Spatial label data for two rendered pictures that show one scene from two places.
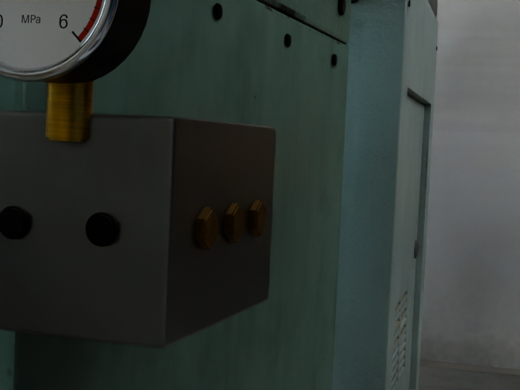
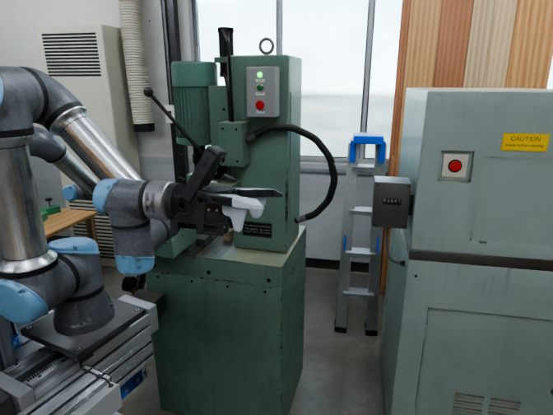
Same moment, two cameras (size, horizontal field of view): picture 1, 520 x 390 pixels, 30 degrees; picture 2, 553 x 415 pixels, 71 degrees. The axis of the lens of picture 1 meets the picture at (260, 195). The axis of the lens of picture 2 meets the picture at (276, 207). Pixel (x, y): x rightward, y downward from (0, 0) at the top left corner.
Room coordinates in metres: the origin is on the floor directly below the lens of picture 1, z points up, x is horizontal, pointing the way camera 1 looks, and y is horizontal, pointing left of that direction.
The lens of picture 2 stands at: (0.87, -1.35, 1.43)
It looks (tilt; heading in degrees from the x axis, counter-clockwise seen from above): 18 degrees down; 88
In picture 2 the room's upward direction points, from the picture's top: straight up
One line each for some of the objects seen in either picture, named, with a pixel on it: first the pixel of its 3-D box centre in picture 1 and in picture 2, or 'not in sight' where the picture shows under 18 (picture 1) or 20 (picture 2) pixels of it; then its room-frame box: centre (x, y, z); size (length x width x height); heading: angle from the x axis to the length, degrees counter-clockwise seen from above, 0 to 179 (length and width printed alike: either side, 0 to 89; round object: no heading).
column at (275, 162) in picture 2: not in sight; (267, 155); (0.89, 0.17, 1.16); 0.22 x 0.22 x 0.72; 72
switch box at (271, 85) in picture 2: not in sight; (262, 91); (0.87, 0.02, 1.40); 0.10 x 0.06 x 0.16; 162
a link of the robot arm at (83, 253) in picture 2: not in sight; (73, 263); (0.38, -0.41, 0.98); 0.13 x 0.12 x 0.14; 75
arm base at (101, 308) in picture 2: not in sight; (82, 302); (0.38, -0.41, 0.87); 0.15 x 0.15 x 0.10
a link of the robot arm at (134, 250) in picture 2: not in sight; (137, 242); (0.61, -0.59, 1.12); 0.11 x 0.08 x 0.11; 75
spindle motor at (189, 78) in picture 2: not in sight; (196, 104); (0.61, 0.25, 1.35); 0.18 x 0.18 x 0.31
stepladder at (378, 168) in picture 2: not in sight; (361, 235); (1.44, 0.74, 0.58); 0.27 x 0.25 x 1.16; 78
